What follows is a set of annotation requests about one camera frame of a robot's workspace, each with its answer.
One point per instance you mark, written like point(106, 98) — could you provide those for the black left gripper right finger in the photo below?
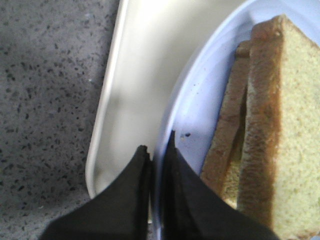
point(192, 211)

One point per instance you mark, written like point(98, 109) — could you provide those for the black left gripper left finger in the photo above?
point(120, 212)

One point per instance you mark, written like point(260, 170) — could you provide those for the bread slice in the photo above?
point(221, 168)
point(279, 180)

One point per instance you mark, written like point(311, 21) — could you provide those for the light blue plate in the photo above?
point(194, 105)

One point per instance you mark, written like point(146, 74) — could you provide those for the white bear tray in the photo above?
point(152, 42)

